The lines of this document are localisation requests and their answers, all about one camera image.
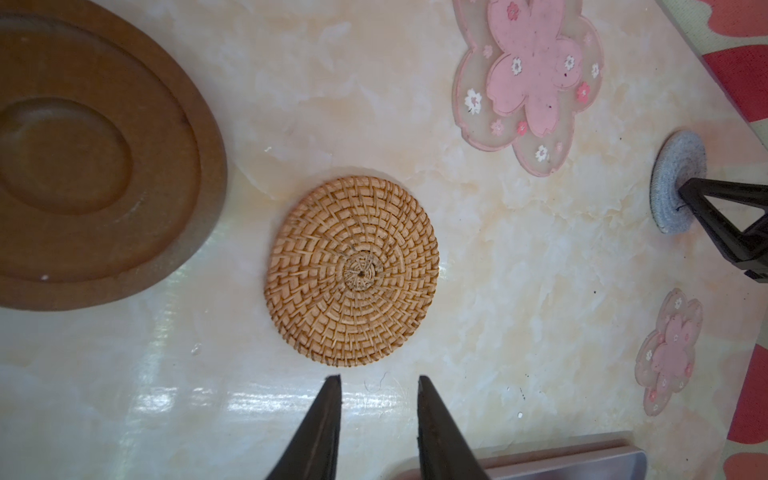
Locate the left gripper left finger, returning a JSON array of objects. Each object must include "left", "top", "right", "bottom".
[{"left": 267, "top": 375, "right": 342, "bottom": 480}]

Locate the pink flower coaster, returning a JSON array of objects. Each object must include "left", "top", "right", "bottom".
[
  {"left": 452, "top": 0, "right": 604, "bottom": 177},
  {"left": 634, "top": 288, "right": 703, "bottom": 417}
]

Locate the woven rattan round coaster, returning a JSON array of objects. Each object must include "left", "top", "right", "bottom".
[{"left": 264, "top": 176, "right": 440, "bottom": 367}]

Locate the lavender tray mat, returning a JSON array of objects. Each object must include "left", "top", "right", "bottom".
[{"left": 392, "top": 431, "right": 649, "bottom": 480}]

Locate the brown wooden round coaster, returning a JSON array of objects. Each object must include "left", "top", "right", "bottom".
[{"left": 1, "top": 1, "right": 228, "bottom": 311}]

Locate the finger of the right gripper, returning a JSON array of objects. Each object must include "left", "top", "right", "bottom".
[{"left": 678, "top": 178, "right": 767, "bottom": 284}]

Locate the grey woven round coaster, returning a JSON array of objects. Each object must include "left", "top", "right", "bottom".
[{"left": 649, "top": 130, "right": 707, "bottom": 235}]

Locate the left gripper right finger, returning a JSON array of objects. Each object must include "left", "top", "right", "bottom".
[{"left": 417, "top": 375, "right": 489, "bottom": 480}]

